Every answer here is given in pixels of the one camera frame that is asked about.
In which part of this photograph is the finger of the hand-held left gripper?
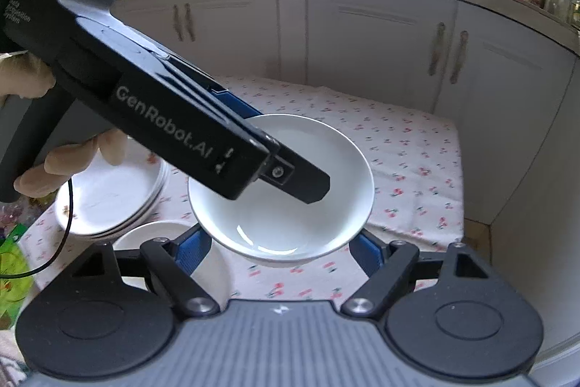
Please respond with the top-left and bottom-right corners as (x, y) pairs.
(260, 144), (331, 205)
(199, 79), (264, 121)

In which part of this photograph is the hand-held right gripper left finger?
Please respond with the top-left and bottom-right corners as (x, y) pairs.
(68, 226), (220, 319)

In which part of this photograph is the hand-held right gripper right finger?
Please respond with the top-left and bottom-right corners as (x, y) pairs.
(340, 232), (491, 318)

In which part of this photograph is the white bowl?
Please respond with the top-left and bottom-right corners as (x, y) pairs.
(187, 114), (376, 268)
(112, 221), (232, 312)

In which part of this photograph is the person's left hand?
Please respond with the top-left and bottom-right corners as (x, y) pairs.
(0, 54), (129, 191)

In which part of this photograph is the cherry print tablecloth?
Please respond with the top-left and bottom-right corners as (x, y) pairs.
(18, 74), (465, 307)

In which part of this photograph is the white kitchen cabinet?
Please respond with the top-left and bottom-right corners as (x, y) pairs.
(109, 0), (580, 370)

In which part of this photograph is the green plastic bag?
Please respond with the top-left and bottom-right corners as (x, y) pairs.
(0, 223), (42, 330)

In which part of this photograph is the thin black cable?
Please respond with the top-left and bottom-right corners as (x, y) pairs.
(0, 177), (75, 279)

